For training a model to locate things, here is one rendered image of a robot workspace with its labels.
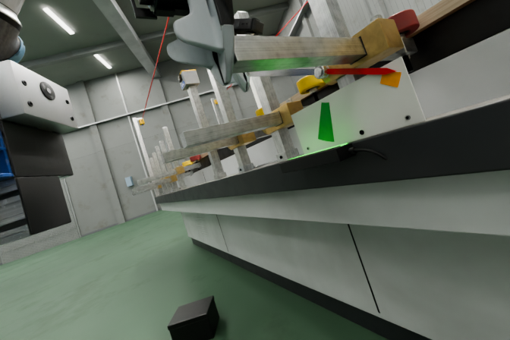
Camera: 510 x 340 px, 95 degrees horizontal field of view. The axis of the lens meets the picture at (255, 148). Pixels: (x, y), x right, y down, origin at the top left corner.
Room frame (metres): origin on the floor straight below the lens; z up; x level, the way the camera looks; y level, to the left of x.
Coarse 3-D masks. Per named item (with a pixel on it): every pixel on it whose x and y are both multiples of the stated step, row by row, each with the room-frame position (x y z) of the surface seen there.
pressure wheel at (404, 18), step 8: (392, 16) 0.44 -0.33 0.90; (400, 16) 0.44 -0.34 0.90; (408, 16) 0.44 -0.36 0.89; (416, 16) 0.45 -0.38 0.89; (400, 24) 0.44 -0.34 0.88; (408, 24) 0.44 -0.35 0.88; (416, 24) 0.44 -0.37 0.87; (400, 32) 0.45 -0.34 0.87; (408, 32) 0.47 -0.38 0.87; (408, 64) 0.47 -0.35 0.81; (408, 72) 0.48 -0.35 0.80
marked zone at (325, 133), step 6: (324, 102) 0.47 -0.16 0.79; (324, 108) 0.47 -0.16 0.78; (324, 114) 0.48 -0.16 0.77; (330, 114) 0.46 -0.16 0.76; (324, 120) 0.48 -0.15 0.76; (330, 120) 0.47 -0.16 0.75; (324, 126) 0.49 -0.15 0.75; (330, 126) 0.47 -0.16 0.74; (324, 132) 0.49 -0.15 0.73; (330, 132) 0.48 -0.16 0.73; (318, 138) 0.51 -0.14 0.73; (324, 138) 0.49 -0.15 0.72; (330, 138) 0.48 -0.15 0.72
